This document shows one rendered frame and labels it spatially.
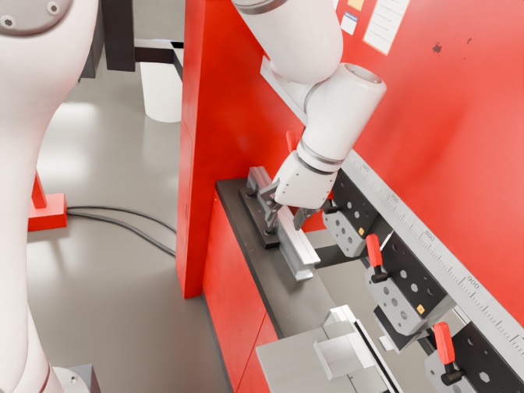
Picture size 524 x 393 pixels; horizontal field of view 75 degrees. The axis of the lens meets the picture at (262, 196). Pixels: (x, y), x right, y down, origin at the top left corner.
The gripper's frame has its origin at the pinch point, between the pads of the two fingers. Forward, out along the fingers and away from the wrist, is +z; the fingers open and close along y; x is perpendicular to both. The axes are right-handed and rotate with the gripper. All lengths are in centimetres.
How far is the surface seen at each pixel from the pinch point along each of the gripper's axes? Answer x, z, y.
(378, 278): 12.1, 1.4, -18.4
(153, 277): -76, 135, 15
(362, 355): 16.6, 26.4, -27.7
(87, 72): -69, 13, 51
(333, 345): 13.9, 27.4, -21.0
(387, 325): 15.0, 14.7, -28.1
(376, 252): 8.1, -1.8, -17.7
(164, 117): -257, 134, 20
